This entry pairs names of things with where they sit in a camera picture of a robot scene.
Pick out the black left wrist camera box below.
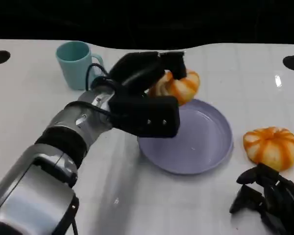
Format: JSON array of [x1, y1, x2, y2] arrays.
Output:
[[108, 94, 181, 140]]

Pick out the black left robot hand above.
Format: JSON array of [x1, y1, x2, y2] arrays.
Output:
[[108, 50, 187, 96]]

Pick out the lilac plate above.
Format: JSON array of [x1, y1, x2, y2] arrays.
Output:
[[137, 98, 234, 175]]

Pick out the black forearm cable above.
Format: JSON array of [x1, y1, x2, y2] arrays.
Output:
[[68, 100, 114, 121]]

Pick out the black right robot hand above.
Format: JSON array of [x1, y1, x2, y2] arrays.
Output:
[[229, 163, 294, 235]]

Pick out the orange and white bread roll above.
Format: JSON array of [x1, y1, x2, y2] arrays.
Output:
[[243, 126, 294, 171], [147, 70, 201, 106]]

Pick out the black backdrop cloth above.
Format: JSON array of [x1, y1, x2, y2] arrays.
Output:
[[0, 0, 294, 50]]

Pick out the black looped wrist cable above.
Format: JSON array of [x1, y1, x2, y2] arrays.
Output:
[[85, 63, 119, 99]]

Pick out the pale green mug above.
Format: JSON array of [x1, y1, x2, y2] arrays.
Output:
[[55, 41, 105, 91]]

